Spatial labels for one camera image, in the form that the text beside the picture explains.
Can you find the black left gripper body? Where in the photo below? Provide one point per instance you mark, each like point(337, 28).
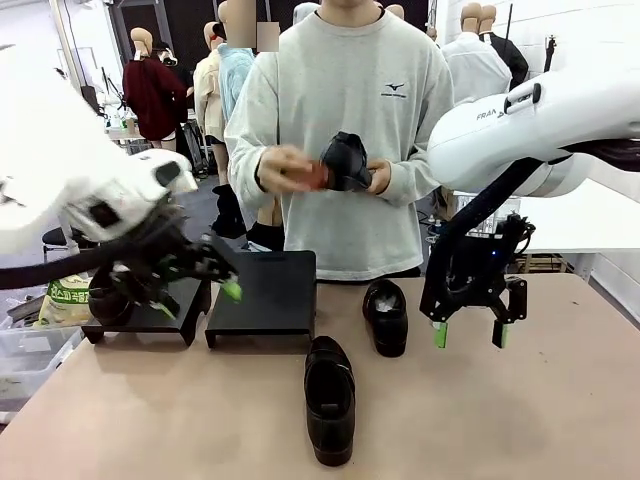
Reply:
point(165, 265)

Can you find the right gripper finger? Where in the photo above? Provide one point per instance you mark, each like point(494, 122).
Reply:
point(439, 335)
point(502, 332)

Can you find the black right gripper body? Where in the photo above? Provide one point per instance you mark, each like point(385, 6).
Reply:
point(480, 270)

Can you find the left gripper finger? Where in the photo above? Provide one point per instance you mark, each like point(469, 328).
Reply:
point(157, 300)
point(225, 275)

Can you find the red-brown shoe brush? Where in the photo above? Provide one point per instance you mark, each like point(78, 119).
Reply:
point(316, 176)

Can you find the person's right forearm grey sleeve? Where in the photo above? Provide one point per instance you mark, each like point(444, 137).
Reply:
point(242, 170)

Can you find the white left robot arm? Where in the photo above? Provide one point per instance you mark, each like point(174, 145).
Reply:
point(50, 175)

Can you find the person's left forearm grey sleeve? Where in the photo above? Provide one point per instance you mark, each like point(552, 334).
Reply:
point(410, 180)

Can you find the black low shoe stand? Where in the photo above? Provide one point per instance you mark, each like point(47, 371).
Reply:
point(190, 305)
point(270, 295)

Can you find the black tripod stand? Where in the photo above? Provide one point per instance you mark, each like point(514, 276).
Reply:
point(550, 52)

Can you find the person's right hand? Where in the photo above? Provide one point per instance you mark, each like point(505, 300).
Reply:
point(280, 170)

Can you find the person's left hand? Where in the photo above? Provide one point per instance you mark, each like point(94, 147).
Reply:
point(382, 177)

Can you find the black boots pair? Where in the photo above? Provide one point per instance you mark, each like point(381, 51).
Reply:
point(227, 215)

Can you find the wooden pallet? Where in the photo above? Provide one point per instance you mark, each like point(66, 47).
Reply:
point(542, 264)

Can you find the white crumpled paper stuffing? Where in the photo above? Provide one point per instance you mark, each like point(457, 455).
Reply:
point(384, 304)

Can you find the green yellow snack bag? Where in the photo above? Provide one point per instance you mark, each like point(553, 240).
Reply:
point(60, 305)

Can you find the white work table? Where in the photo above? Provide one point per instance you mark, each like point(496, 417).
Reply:
point(575, 225)

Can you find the clear plastic storage bin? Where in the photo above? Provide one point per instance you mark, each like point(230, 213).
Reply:
point(30, 360)

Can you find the mannequin in maroon dress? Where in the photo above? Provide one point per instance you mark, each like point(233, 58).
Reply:
point(150, 100)

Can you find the mannequin in beige jacket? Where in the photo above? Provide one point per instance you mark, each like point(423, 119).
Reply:
point(207, 100)

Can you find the mannequin in blue fleece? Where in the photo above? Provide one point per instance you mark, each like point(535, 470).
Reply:
point(235, 80)

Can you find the mannequin in white shirt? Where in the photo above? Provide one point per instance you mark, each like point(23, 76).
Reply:
point(475, 70)

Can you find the mannequin in black jacket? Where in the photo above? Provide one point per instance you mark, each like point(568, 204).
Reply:
point(515, 62)

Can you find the person torso grey sweatshirt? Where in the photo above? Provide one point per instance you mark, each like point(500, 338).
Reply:
point(350, 100)

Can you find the mannequin in red jacket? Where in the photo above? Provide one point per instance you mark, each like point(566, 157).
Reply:
point(266, 37)

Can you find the silver metal pole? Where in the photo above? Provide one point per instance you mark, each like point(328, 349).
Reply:
point(68, 30)

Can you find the mannequin in grey hoodie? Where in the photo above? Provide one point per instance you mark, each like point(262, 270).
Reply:
point(305, 11)

